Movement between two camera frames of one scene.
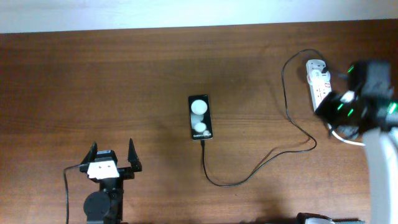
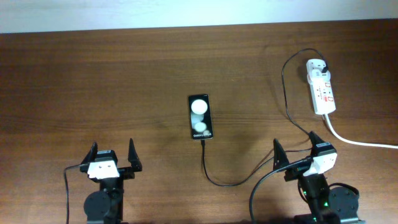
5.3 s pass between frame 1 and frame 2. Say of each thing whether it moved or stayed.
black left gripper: stayed
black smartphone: stayed
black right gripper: moved
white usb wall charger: stayed
